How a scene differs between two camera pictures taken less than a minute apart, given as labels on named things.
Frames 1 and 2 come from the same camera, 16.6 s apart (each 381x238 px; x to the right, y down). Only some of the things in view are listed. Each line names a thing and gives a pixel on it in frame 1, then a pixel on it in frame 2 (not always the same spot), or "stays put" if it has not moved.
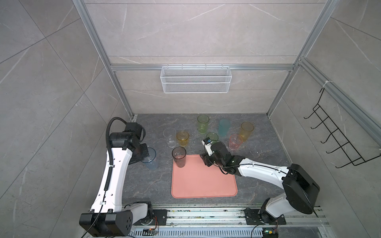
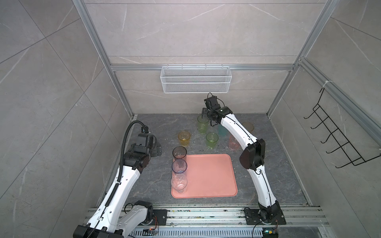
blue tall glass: x=151 y=162 to x=179 y=166
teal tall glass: x=223 y=127 stays put
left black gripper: x=145 y=153 to x=156 y=148
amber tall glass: x=245 y=130 stays put
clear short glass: x=169 y=134 to x=179 y=182
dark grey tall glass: x=179 y=153 stays put
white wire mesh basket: x=194 y=80 stays put
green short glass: x=213 y=137 stays put
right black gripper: x=206 y=158 to x=204 y=112
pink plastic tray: x=197 y=180 stays put
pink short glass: x=235 y=141 stays put
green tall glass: x=203 y=120 stays put
